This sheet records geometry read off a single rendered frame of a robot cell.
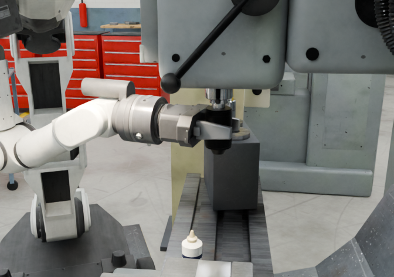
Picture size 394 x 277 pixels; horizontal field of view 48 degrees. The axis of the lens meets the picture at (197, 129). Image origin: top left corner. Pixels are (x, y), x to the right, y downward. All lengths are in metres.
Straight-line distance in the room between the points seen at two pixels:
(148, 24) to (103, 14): 9.40
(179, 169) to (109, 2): 7.69
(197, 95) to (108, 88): 1.73
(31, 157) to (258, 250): 0.52
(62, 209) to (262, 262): 0.81
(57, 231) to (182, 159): 1.19
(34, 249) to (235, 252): 0.94
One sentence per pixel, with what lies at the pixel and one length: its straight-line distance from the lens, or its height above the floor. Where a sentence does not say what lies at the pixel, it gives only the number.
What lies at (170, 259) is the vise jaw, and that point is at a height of 1.01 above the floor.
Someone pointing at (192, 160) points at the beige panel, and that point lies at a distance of 2.64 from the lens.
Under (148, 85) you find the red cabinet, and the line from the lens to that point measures 5.40.
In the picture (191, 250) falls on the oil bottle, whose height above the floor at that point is 0.98.
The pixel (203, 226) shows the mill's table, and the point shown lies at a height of 0.90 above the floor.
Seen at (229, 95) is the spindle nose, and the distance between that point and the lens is 0.75.
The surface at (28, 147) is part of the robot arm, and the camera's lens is 0.95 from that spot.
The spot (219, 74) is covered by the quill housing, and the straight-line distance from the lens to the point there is 0.66.
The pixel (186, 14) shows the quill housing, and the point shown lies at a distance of 0.65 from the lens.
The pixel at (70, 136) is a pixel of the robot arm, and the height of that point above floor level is 1.20.
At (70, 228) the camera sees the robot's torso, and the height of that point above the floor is 0.68.
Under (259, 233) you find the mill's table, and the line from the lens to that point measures 1.10.
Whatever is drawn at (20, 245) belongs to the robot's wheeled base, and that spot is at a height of 0.57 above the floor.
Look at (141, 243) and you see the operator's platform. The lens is 2.05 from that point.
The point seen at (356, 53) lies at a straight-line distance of 0.65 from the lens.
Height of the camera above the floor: 1.45
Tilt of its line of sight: 17 degrees down
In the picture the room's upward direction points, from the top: straight up
